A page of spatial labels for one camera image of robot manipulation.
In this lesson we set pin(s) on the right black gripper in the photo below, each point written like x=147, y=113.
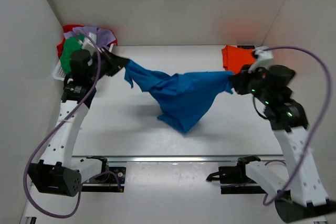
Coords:
x=239, y=79

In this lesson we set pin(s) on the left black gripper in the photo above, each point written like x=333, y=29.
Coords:
x=108, y=61

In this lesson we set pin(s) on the blue t shirt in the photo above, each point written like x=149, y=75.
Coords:
x=183, y=98

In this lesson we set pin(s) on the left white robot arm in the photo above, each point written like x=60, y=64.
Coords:
x=55, y=172

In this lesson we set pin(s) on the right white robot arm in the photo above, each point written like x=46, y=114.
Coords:
x=303, y=196

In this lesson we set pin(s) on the folded orange t shirt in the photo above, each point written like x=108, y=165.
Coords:
x=235, y=58

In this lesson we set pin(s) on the lilac t shirt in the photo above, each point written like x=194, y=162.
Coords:
x=101, y=35

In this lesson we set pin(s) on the black label plate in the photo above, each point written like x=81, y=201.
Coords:
x=246, y=46

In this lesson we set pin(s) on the green t shirt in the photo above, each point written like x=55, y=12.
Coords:
x=71, y=45

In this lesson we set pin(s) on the red t shirt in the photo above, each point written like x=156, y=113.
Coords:
x=64, y=39

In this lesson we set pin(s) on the white plastic basket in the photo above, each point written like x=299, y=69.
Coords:
x=58, y=73

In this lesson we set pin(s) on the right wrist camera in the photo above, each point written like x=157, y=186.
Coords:
x=263, y=59

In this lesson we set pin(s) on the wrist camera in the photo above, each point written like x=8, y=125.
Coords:
x=87, y=44
x=263, y=59

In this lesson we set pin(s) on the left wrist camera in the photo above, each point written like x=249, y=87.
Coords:
x=87, y=44

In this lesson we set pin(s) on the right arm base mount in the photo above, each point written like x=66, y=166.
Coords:
x=233, y=179

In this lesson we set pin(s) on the aluminium rail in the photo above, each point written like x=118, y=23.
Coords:
x=175, y=159

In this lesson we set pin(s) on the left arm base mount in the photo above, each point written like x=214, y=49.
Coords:
x=110, y=174

